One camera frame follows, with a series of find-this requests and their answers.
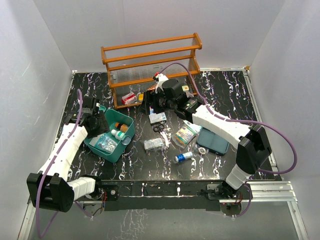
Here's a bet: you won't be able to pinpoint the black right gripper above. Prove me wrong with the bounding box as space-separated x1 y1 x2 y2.
138 88 177 116

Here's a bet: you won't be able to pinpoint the blue white mask packet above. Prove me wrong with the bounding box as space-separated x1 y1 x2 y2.
90 133 117 154

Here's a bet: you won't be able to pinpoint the white green medicine bottle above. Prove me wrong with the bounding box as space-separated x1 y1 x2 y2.
110 129 125 141

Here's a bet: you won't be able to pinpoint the green medicine kit box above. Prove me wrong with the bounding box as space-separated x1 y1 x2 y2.
84 105 135 163

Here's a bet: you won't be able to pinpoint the white blue sachet packet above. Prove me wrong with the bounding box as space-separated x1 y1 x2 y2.
148 107 167 124

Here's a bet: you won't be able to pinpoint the brown orange-capped syrup bottle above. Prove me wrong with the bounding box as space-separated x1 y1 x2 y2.
114 122 129 133

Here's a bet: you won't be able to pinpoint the bagged white gauze pads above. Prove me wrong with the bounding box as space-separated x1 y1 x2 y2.
143 138 166 152

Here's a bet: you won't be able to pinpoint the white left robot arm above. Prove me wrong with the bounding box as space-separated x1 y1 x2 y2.
26 96 109 213

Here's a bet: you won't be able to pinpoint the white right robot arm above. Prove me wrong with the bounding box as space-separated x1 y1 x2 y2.
139 78 272 199

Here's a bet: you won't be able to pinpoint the orange patterned medicine box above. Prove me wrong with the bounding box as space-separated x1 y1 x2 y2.
147 84 157 92

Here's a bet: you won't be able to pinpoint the red white medicine box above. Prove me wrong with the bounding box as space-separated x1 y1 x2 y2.
121 92 137 105

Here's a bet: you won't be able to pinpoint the cream long medicine box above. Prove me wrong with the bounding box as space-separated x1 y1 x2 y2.
182 85 189 94

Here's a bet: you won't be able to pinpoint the yellow grey small box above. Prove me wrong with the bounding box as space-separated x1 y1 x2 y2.
138 93 144 102

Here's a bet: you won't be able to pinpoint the orange wooden shelf rack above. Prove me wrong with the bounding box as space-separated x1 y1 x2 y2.
100 32 203 109

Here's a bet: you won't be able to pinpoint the blue white small tube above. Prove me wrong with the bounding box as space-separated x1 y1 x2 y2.
173 151 193 164

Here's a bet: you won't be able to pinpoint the blue divided tray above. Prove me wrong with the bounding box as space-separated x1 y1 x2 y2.
196 128 230 156

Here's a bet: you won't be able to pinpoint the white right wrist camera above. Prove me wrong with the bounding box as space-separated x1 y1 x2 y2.
153 72 169 94

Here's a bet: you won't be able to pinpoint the black handled scissors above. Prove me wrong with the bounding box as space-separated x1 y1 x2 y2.
152 123 170 148

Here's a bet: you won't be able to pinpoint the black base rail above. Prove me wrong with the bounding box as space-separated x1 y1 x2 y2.
67 178 253 213

